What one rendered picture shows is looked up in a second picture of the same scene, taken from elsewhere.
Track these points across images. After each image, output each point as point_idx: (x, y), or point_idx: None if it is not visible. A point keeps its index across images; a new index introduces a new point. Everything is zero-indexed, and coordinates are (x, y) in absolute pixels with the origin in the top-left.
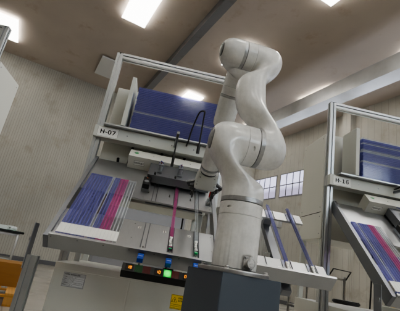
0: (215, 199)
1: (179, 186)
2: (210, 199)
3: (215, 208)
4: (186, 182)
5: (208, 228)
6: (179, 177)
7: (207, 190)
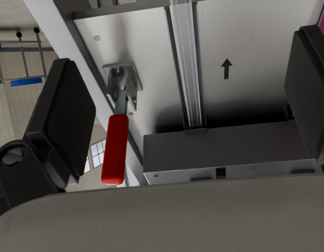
0: (98, 118)
1: (292, 129)
2: (63, 82)
3: (62, 53)
4: (267, 157)
5: (106, 5)
6: (303, 170)
7: (119, 208)
